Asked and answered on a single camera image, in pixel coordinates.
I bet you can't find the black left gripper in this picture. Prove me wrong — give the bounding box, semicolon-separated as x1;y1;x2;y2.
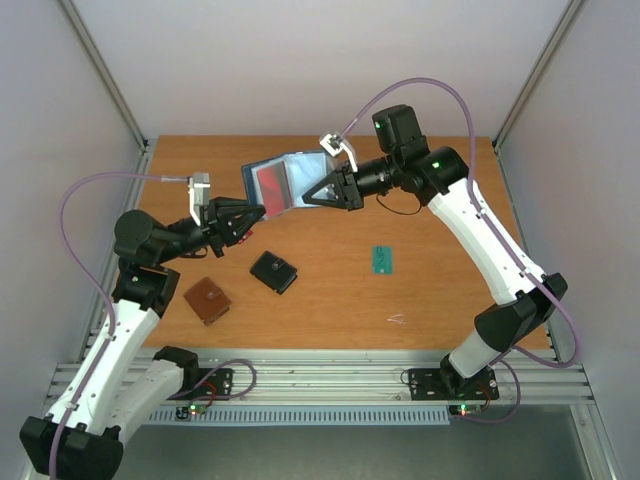
156;196;266;264

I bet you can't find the red credit card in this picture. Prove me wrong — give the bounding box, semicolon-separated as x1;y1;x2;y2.
238;232;251;244
257;162;292;217

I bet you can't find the dark blue card holder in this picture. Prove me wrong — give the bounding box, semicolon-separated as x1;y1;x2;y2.
241;150;336;221

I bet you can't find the green credit card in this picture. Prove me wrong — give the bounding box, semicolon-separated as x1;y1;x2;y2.
372;245;394;275

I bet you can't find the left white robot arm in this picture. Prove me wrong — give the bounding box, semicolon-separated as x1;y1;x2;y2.
19;197;265;479

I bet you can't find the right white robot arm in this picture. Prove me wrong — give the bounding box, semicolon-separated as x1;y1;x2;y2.
303;104;568;398

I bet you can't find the black card holder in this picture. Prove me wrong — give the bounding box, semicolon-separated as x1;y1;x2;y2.
250;251;298;295

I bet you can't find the brown card holder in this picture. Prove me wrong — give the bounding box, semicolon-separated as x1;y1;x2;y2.
183;277;232;326

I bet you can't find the left small circuit board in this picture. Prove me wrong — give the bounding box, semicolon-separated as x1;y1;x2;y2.
174;404;208;421

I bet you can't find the small circuit board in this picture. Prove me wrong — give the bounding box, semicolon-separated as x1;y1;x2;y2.
449;403;485;417
174;404;208;421

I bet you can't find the right small circuit board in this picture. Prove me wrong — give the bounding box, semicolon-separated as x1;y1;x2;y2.
449;403;485;417

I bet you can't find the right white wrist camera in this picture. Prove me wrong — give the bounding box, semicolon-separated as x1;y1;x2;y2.
319;133;358;173

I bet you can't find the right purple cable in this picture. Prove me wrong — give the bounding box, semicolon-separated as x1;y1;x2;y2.
342;77;582;424

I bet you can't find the purple cable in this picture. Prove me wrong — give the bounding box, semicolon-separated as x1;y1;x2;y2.
342;77;582;424
44;171;191;479

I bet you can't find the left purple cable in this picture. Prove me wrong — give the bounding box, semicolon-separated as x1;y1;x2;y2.
44;171;191;479

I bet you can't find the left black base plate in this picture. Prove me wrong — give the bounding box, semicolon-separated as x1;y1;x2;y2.
190;368;234;400

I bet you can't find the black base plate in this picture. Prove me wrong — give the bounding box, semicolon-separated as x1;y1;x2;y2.
190;368;234;400
401;368;500;402

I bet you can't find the left aluminium corner post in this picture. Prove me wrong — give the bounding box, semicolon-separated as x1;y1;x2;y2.
55;0;148;152

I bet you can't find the aluminium corner post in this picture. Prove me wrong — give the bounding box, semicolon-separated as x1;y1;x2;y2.
55;0;148;152
492;0;587;154

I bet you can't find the slotted grey cable duct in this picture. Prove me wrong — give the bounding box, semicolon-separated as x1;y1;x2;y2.
146;405;450;427

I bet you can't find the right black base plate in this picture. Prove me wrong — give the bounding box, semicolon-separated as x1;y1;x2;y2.
401;368;500;402

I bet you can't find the aluminium rail base frame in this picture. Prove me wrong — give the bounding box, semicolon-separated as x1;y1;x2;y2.
194;348;595;406

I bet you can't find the right aluminium corner post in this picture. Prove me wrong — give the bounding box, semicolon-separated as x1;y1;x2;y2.
492;0;587;154

